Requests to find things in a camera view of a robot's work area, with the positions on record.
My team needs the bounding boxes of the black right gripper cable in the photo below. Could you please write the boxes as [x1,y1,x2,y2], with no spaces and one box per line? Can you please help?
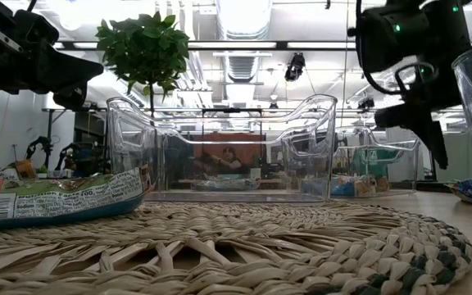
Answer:
[361,61,438,96]

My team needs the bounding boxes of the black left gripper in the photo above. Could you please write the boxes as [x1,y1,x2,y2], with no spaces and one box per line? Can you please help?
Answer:
[0,0,104,110]

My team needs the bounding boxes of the black hanging camera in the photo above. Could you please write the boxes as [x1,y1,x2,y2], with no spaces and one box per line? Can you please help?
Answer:
[284,52,306,83]
[356,96,376,111]

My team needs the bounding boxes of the round woven placemat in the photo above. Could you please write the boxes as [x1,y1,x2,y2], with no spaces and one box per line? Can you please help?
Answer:
[0,199,472,295]

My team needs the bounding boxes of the silver blue granola bar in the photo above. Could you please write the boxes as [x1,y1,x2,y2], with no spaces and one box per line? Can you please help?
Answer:
[329,175,356,197]

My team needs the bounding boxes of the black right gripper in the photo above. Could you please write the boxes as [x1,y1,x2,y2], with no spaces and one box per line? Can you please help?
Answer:
[348,2,469,170]

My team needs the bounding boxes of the green potted plant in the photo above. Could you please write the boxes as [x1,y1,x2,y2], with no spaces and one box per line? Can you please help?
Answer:
[95,11,191,124]

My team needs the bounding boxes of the orange wall panel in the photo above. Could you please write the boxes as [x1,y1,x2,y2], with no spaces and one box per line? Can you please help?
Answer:
[192,131,268,175]

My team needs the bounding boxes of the person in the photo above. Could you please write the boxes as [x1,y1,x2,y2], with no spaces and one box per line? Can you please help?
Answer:
[206,146,247,175]

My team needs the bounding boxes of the silver ceiling air duct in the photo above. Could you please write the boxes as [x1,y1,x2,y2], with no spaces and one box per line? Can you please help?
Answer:
[215,0,274,83]

